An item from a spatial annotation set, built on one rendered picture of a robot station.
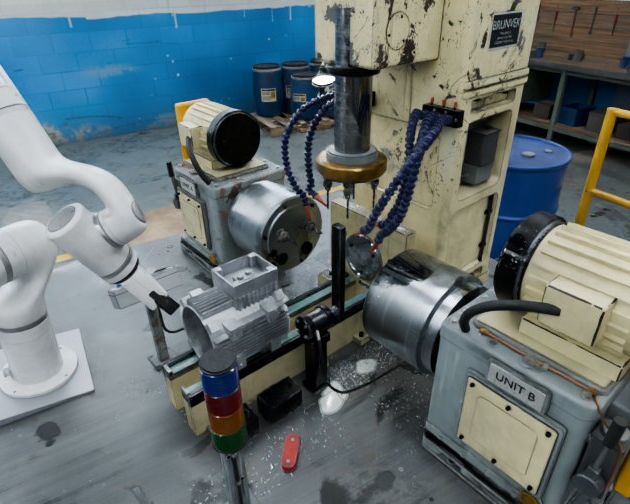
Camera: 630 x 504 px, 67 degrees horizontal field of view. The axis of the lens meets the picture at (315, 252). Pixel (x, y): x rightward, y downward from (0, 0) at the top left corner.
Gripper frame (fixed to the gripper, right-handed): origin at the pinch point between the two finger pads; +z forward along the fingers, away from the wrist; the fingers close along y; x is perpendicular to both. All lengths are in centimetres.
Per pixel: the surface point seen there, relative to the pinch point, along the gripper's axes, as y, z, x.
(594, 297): 71, 0, 45
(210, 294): 5.1, 2.5, 7.9
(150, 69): -519, 138, 167
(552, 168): -8, 122, 168
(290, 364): 13.1, 32.6, 8.6
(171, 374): 3.0, 12.8, -11.9
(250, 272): 6.8, 5.4, 17.9
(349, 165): 10, 2, 53
